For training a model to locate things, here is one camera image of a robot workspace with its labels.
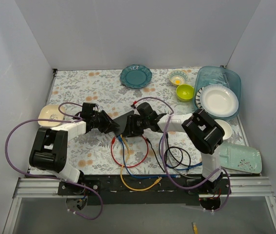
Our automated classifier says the black network switch box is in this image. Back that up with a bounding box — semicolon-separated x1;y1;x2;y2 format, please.
113;111;134;136

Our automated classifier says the black ethernet cable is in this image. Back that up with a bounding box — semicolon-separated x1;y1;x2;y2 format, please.
145;138;167;175

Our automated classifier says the red ethernet cable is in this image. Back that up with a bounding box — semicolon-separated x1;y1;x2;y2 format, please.
110;136;149;168

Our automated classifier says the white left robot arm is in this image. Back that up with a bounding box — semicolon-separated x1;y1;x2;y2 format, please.
29;102;119;195

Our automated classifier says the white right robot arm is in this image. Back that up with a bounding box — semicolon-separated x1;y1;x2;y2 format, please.
123;102;224;194

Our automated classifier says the floral table mat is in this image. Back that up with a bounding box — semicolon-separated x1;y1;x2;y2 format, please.
29;67;248;175

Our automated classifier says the teal scalloped plate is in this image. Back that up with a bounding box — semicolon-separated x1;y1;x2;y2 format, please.
120;64;152;89

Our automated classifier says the cream panda dish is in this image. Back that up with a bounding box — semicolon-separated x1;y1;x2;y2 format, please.
38;104;64;128

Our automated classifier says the lime green bowl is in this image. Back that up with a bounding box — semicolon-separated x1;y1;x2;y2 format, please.
176;84;194;102

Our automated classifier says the patterned small bowl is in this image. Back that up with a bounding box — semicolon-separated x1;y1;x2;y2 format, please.
168;70;188;86

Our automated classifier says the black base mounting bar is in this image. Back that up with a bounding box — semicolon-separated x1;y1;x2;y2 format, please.
58;175;229;206

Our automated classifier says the striped plate in bin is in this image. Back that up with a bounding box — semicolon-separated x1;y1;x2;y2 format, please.
195;87;204;109

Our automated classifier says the clear teal plastic bin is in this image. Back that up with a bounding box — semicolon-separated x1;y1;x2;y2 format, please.
193;66;241;119

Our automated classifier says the white round plate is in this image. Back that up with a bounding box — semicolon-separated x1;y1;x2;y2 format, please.
200;84;239;117

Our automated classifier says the small white bowl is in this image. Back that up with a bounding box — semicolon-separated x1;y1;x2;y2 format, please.
215;119;232;140

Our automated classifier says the mint green divided tray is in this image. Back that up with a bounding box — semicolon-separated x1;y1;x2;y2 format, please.
220;142;262;174

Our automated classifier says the yellow connector on floor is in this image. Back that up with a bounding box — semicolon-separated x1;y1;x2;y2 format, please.
192;222;198;234

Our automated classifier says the yellow ethernet cable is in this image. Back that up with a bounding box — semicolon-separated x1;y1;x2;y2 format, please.
119;136;163;191

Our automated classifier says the aluminium frame rail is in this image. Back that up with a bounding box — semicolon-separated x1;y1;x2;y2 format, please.
3;176;276;234

